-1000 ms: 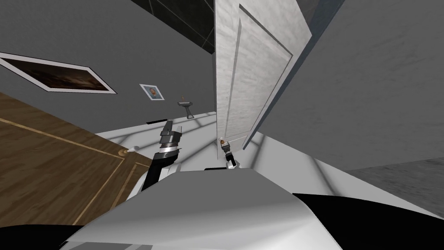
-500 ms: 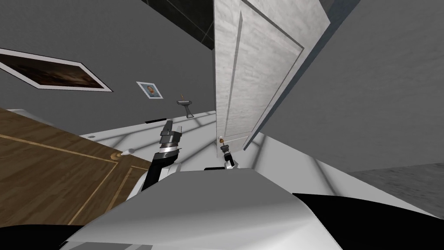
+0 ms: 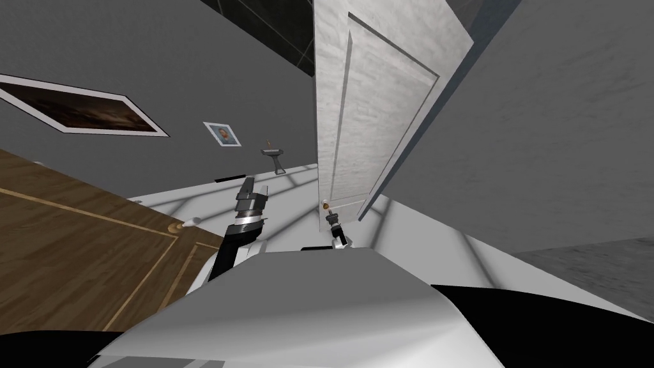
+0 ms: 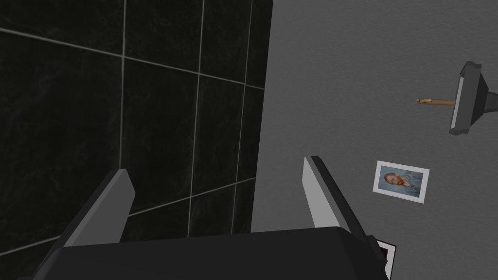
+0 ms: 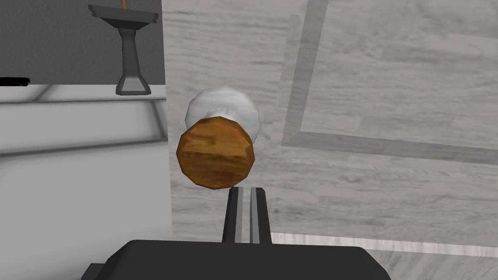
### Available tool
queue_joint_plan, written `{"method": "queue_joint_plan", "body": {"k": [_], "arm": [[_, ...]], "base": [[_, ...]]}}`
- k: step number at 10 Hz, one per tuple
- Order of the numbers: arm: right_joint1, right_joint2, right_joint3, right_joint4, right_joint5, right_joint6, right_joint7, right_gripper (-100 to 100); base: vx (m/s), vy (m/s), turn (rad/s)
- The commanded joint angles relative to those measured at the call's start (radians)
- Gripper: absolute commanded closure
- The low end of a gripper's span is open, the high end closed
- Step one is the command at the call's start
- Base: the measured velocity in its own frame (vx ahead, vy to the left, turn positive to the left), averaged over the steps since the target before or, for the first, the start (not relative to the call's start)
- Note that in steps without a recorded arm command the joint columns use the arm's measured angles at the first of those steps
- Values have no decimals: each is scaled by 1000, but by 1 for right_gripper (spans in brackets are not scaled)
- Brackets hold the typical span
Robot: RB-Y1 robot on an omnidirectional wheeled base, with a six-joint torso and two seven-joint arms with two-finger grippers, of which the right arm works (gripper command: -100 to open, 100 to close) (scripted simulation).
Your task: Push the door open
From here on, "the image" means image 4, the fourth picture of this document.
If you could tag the white framed portrait picture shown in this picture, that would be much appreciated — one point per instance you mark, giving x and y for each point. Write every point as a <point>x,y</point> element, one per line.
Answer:
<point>401,182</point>

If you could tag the dark lamp with brass rod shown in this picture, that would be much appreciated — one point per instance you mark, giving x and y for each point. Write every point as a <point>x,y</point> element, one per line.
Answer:
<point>465,102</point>

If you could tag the white framed dark picture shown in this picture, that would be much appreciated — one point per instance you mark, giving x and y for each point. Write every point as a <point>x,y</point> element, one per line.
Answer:
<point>386,254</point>

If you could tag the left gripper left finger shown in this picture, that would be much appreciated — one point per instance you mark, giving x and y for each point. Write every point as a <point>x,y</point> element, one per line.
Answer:
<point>105,210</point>

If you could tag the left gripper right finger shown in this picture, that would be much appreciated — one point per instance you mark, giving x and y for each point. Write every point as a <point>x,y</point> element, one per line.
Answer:
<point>325,198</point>

